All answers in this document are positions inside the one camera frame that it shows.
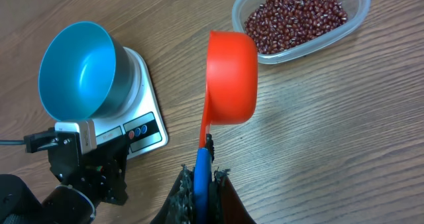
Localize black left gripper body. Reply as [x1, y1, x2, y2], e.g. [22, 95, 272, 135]
[48, 133, 129, 205]

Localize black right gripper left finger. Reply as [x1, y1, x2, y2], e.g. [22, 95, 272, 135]
[150, 164, 195, 224]

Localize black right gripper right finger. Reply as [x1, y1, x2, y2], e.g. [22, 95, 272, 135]
[208, 169, 256, 224]

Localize red measuring scoop blue handle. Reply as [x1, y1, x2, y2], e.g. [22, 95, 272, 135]
[193, 31, 258, 223]

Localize white digital kitchen scale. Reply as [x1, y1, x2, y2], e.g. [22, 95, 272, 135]
[54, 46, 169, 160]

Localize blue bowl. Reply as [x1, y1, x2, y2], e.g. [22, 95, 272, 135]
[38, 21, 134, 121]

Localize clear plastic container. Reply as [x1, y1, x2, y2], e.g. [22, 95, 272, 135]
[232, 0, 371, 64]

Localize red beans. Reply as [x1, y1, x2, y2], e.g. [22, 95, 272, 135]
[244, 0, 348, 54]

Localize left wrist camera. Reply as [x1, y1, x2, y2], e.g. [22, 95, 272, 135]
[54, 119, 98, 155]

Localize left black cable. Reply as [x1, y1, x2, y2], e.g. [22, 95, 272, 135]
[0, 127, 59, 154]

